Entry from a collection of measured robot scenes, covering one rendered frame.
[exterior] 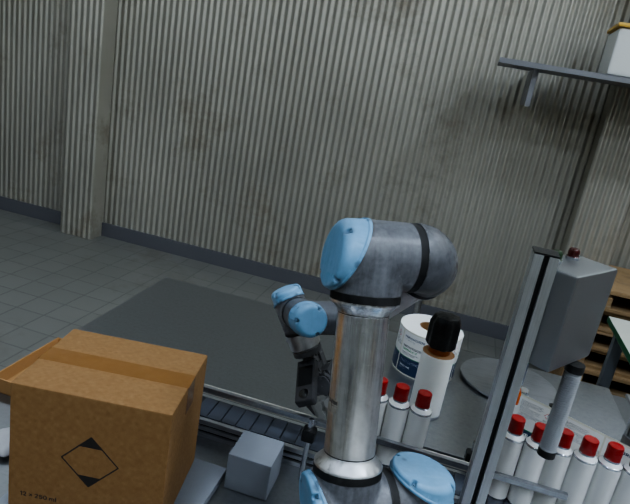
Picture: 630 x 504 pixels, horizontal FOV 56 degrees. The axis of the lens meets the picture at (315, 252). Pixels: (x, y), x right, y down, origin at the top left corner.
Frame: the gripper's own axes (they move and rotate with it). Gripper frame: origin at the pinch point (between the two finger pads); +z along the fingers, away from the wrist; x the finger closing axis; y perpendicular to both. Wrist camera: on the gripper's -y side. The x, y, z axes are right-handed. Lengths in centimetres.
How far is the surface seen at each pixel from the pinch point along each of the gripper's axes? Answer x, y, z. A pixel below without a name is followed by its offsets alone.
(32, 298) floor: 246, 187, -34
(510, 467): -37.7, -1.5, 17.4
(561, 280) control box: -58, -16, -27
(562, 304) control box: -57, -17, -23
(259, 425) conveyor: 18.0, -0.6, -4.1
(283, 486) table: 10.9, -13.1, 5.7
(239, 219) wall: 152, 330, -31
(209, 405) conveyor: 30.4, 1.3, -11.3
